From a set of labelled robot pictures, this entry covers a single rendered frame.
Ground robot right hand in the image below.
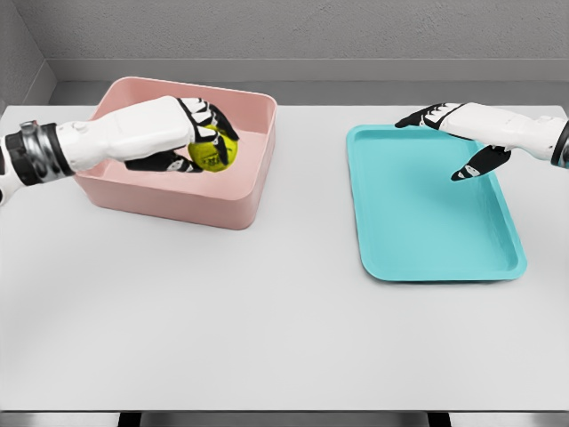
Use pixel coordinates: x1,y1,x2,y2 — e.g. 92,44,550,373
394,102,515,182

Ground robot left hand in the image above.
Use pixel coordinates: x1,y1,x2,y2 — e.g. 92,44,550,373
104,95,240,174

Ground yellow tennis ball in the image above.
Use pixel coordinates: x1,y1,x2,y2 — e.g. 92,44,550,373
187,124,236,174

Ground pink basket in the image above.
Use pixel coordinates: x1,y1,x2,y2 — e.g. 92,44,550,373
73,76,278,231

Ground blue tray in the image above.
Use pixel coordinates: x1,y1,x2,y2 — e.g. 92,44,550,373
345,124,528,284

